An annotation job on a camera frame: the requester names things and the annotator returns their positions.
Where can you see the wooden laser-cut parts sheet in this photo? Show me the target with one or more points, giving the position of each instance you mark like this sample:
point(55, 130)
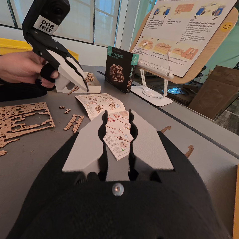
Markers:
point(37, 127)

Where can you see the small white cardboard box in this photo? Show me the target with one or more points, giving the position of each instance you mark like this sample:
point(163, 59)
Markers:
point(94, 88)

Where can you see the yellow plastic bin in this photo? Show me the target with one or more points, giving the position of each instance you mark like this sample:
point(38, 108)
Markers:
point(13, 45)

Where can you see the brown cardboard box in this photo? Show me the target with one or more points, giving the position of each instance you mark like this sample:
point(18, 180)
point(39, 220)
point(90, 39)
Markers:
point(216, 93)

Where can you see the small wooden scrap piece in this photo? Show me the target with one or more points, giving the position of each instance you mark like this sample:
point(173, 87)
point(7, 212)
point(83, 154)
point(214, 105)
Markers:
point(2, 153)

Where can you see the black model kit box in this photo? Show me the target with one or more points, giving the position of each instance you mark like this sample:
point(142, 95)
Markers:
point(116, 69)

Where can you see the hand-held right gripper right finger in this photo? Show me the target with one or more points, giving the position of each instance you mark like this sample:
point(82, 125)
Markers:
point(149, 149)

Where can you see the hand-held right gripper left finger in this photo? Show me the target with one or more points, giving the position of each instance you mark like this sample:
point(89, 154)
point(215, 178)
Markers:
point(84, 149)

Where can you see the paper instruction booklet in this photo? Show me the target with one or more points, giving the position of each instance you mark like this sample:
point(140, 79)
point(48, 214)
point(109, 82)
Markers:
point(97, 104)

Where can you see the person's left forearm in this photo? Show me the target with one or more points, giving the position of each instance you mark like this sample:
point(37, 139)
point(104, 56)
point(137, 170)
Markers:
point(18, 91)

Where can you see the printed task instruction sheet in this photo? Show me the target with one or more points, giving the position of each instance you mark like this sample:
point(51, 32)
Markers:
point(177, 28)

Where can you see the wooden parts sheet offcut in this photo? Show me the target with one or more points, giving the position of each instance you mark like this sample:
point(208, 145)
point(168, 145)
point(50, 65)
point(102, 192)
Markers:
point(5, 142)

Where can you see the wooden book stand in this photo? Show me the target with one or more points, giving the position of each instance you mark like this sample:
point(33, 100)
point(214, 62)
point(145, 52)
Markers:
point(214, 54)

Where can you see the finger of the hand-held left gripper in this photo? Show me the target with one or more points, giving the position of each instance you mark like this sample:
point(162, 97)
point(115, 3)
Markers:
point(69, 74)
point(74, 61)

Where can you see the yellow smiley sticker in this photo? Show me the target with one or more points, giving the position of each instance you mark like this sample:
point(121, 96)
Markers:
point(226, 26)

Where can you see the person's left hand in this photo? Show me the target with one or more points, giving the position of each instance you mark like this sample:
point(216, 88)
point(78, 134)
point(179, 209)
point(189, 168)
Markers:
point(20, 67)

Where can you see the small wooden gear part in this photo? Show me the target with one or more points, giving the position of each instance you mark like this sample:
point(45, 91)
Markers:
point(90, 77)

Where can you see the thin wooden stick part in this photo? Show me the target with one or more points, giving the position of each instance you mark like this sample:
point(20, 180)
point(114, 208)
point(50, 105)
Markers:
point(73, 90)

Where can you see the flat wooden frame part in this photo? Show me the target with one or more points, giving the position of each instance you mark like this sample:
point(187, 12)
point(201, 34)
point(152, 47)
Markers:
point(71, 127)

